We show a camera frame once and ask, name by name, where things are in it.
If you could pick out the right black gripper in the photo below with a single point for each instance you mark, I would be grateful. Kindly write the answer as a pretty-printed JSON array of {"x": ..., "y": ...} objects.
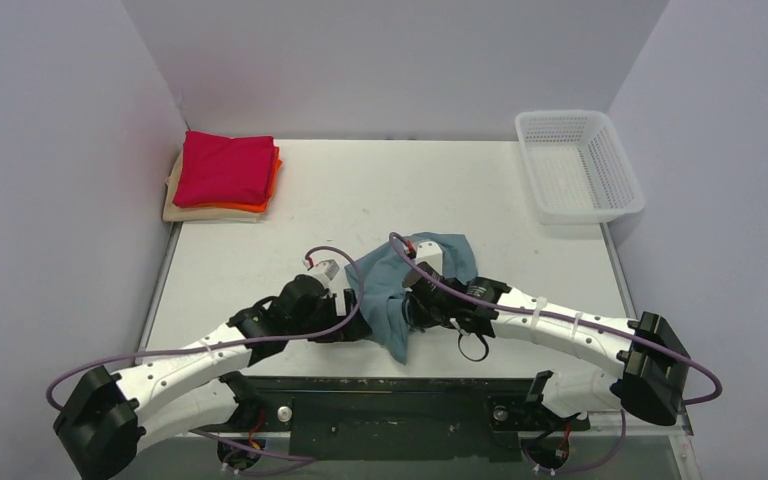
[{"x": 414, "y": 309}]

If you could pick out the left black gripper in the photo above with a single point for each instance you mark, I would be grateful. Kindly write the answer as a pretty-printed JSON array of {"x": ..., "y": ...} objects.
[{"x": 351, "y": 318}]

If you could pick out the blue-grey t shirt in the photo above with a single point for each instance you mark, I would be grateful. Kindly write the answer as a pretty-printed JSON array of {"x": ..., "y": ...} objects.
[{"x": 378, "y": 275}]

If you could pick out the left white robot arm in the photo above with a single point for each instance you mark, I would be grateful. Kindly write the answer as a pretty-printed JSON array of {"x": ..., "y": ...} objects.
[{"x": 110, "y": 417}]

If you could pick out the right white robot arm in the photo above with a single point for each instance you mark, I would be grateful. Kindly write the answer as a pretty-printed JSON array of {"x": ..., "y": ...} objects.
[{"x": 639, "y": 364}]

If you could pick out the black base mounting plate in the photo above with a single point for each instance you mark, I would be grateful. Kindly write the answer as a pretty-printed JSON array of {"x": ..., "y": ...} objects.
[{"x": 301, "y": 420}]

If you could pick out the folded orange t shirt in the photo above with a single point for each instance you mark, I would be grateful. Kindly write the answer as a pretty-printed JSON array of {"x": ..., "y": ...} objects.
[{"x": 256, "y": 208}]

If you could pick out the folded beige t shirt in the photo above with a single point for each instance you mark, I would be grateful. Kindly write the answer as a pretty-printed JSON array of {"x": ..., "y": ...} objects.
[{"x": 172, "y": 213}]

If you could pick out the folded magenta t shirt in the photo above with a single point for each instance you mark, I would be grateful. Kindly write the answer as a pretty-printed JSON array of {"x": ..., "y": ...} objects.
[{"x": 224, "y": 169}]

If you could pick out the white plastic basket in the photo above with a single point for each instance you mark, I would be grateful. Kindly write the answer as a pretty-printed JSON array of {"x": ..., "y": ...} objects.
[{"x": 577, "y": 168}]

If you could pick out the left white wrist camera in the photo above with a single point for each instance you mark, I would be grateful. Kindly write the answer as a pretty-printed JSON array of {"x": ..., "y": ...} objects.
[{"x": 324, "y": 271}]

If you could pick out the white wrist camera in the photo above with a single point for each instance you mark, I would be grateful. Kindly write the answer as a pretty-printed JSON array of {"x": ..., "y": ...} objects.
[
  {"x": 426, "y": 251},
  {"x": 324, "y": 271}
]

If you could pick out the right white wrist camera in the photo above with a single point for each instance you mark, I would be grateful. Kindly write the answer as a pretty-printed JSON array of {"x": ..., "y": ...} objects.
[{"x": 426, "y": 251}]

